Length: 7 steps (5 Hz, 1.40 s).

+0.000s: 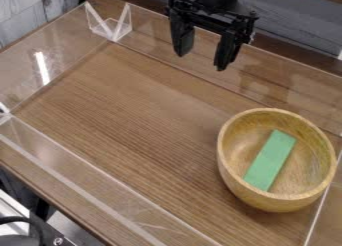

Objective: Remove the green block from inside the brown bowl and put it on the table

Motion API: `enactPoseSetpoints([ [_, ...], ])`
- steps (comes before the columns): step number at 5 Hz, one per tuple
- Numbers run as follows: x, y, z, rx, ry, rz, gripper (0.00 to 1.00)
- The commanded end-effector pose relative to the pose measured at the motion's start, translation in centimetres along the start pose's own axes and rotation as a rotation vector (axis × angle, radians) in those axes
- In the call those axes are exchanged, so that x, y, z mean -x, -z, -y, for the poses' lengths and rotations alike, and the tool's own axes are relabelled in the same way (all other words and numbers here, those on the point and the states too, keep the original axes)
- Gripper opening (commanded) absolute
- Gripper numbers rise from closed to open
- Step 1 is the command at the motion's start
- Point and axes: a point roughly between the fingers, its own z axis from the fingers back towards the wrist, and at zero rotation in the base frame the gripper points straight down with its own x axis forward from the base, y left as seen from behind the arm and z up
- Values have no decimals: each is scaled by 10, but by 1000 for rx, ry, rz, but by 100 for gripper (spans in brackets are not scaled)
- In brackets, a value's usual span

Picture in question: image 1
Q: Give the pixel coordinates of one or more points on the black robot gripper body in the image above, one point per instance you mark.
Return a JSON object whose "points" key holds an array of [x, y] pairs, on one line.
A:
{"points": [[214, 15]]}

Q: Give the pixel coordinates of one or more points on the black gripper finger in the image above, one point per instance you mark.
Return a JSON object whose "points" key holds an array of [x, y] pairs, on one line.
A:
{"points": [[182, 35], [228, 49]]}

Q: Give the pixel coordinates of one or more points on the green rectangular block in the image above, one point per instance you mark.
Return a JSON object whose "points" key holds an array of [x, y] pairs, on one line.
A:
{"points": [[270, 159]]}

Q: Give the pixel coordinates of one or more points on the brown wooden bowl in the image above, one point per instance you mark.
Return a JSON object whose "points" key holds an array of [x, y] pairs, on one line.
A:
{"points": [[308, 171]]}

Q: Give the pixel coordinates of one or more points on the clear acrylic corner bracket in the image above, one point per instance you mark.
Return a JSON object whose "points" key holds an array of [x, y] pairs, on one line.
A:
{"points": [[110, 28]]}

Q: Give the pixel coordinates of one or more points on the clear acrylic tray wall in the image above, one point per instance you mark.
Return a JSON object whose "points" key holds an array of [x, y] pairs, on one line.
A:
{"points": [[126, 198]]}

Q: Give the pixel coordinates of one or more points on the black metal table bracket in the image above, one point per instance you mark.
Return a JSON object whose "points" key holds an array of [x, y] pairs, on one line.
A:
{"points": [[54, 238]]}

